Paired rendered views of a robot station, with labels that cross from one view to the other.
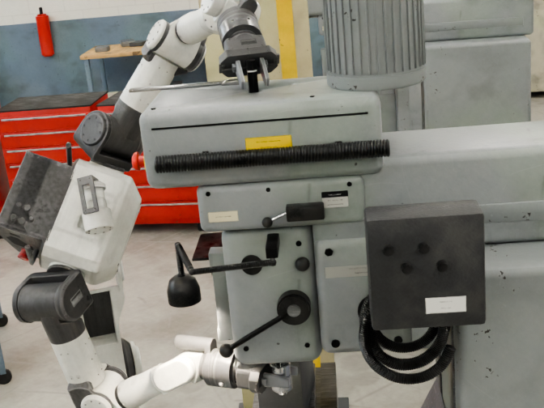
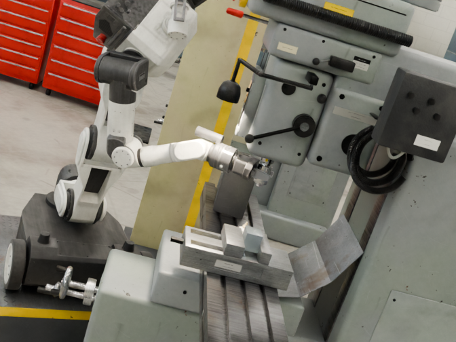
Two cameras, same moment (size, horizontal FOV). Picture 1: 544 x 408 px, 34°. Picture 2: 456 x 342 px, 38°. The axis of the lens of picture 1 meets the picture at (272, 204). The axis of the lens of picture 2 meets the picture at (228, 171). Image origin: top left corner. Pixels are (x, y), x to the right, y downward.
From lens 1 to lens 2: 0.71 m
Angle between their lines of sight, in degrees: 12
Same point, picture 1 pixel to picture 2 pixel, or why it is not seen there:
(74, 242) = (151, 39)
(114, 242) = (175, 50)
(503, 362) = (424, 199)
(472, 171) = (446, 77)
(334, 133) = (381, 20)
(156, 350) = not seen: hidden behind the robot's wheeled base
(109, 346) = not seen: hidden behind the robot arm
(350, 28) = not seen: outside the picture
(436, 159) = (429, 62)
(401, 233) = (423, 87)
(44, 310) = (119, 75)
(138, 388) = (157, 153)
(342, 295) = (337, 127)
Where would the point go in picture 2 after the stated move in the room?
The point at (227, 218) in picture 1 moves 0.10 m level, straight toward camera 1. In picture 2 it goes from (290, 51) to (298, 58)
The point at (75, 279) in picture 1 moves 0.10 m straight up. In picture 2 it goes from (145, 64) to (153, 34)
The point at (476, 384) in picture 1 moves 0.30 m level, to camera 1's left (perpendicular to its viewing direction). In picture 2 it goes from (403, 209) to (311, 185)
